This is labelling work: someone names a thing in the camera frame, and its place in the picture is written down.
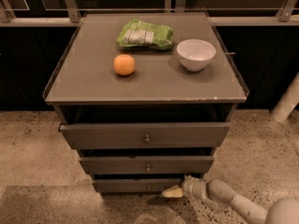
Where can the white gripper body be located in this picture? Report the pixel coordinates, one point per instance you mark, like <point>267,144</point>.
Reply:
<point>191,186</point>

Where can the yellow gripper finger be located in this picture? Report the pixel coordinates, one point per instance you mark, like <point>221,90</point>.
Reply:
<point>174,192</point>

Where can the grey bottom drawer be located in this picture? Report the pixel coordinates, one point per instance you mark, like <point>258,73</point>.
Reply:
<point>135,185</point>

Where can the grey drawer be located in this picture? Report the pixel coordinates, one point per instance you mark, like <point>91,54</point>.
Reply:
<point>145,135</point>
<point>141,165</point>
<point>135,185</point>

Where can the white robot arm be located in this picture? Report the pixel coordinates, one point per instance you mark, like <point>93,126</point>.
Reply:
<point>218,196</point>

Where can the grey middle drawer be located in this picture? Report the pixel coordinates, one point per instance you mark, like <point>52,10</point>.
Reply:
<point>141,165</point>

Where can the grey drawer cabinet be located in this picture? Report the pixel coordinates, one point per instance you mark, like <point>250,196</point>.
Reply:
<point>85,89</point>

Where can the grey top drawer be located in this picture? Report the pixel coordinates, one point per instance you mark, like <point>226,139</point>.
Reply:
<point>145,135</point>

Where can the white diagonal pole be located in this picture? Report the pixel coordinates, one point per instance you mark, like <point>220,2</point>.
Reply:
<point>288,101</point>

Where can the white ceramic bowl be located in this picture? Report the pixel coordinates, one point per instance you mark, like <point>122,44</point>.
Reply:
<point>195,54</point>

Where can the orange fruit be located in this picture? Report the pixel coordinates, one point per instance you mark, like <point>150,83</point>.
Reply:
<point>124,65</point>

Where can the green snack bag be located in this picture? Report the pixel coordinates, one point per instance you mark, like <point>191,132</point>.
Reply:
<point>137,33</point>

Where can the metal railing frame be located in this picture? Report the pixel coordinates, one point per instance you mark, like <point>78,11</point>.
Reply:
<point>55,13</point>

